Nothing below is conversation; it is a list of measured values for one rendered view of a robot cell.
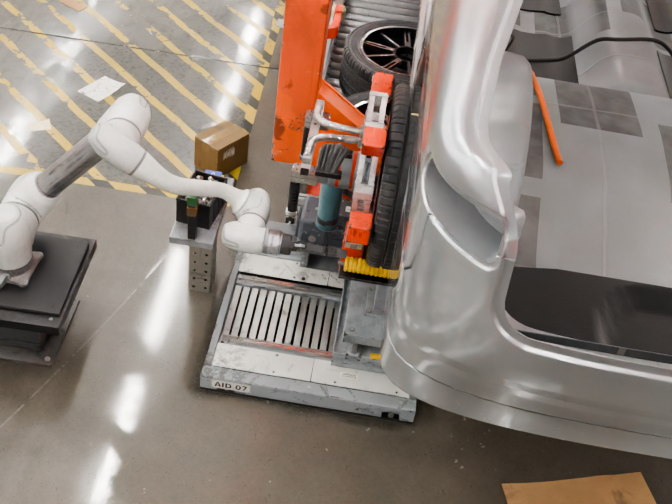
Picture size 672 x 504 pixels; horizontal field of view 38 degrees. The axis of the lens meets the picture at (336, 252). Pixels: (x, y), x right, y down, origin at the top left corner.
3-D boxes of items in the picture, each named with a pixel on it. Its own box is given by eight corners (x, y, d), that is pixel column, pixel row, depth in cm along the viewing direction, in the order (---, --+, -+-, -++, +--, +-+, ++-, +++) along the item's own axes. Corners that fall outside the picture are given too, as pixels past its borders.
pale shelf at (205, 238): (212, 250, 370) (212, 244, 368) (168, 242, 370) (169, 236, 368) (234, 183, 402) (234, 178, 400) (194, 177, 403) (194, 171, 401)
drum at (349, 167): (371, 201, 346) (376, 169, 336) (312, 191, 346) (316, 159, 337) (374, 178, 356) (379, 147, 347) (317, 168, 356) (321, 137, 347)
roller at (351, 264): (414, 286, 359) (416, 274, 355) (335, 273, 359) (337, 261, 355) (415, 275, 363) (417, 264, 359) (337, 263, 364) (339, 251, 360)
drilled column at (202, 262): (210, 293, 412) (214, 217, 385) (187, 289, 412) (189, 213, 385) (215, 277, 420) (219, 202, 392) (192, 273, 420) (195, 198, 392)
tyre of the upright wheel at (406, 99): (442, 264, 309) (472, 67, 318) (370, 251, 309) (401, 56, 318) (421, 285, 374) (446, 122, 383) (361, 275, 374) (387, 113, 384)
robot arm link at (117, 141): (142, 161, 319) (152, 136, 329) (95, 129, 312) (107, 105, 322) (122, 183, 326) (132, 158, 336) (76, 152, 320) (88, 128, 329)
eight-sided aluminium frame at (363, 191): (357, 279, 343) (380, 155, 308) (339, 276, 344) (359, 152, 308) (370, 189, 385) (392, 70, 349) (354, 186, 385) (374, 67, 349)
